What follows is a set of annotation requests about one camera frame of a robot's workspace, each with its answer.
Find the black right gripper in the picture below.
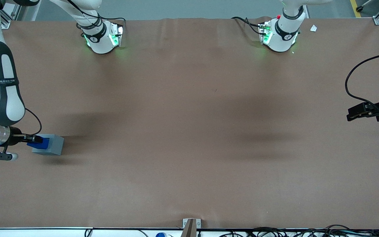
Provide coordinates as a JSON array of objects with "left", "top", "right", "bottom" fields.
[{"left": 8, "top": 126, "right": 44, "bottom": 146}]

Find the small blue square part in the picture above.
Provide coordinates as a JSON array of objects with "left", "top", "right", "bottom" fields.
[{"left": 27, "top": 137, "right": 50, "bottom": 149}]

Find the gray square base block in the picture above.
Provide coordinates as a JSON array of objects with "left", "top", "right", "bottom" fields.
[{"left": 32, "top": 134, "right": 64, "bottom": 156}]

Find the black caster wheel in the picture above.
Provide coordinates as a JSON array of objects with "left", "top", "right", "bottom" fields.
[{"left": 356, "top": 0, "right": 374, "bottom": 13}]

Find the black cable at right wrist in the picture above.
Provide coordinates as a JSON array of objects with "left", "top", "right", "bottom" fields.
[{"left": 24, "top": 108, "right": 42, "bottom": 136}]

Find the long black looping cable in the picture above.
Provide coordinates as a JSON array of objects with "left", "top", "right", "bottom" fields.
[{"left": 345, "top": 50, "right": 379, "bottom": 114}]

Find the black cable tangle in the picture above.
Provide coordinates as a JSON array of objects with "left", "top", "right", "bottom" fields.
[{"left": 218, "top": 225, "right": 379, "bottom": 237}]

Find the black cable at right arm base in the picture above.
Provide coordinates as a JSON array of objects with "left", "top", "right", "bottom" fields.
[{"left": 65, "top": 0, "right": 126, "bottom": 31}]

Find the black cable at arm base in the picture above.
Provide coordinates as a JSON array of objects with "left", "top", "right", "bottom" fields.
[
  {"left": 231, "top": 16, "right": 263, "bottom": 35},
  {"left": 65, "top": 0, "right": 126, "bottom": 31}
]

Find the black cable at left arm base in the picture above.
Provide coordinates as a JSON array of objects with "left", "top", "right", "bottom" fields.
[{"left": 231, "top": 16, "right": 263, "bottom": 35}]

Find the metal bracket with brown post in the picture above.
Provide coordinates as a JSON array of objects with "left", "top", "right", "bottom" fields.
[{"left": 180, "top": 218, "right": 202, "bottom": 237}]

